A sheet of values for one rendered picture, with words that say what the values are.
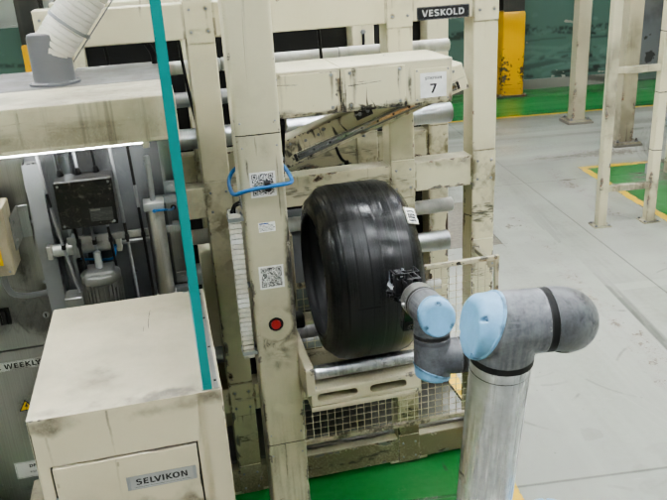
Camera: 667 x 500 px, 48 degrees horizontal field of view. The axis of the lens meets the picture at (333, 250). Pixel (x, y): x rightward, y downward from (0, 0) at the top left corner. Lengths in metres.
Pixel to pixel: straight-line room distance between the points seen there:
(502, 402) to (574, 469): 2.14
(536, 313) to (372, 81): 1.32
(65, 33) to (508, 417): 1.63
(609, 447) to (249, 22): 2.48
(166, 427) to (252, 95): 0.94
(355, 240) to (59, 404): 0.93
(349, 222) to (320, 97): 0.46
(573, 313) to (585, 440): 2.37
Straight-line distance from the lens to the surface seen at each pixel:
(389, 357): 2.42
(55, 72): 2.40
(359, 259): 2.15
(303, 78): 2.42
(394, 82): 2.49
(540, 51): 12.23
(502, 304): 1.32
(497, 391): 1.39
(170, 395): 1.66
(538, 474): 3.48
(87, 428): 1.69
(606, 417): 3.89
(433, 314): 1.82
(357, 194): 2.27
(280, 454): 2.60
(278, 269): 2.28
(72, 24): 2.38
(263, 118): 2.15
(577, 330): 1.37
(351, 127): 2.62
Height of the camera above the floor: 2.12
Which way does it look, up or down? 21 degrees down
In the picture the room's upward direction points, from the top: 3 degrees counter-clockwise
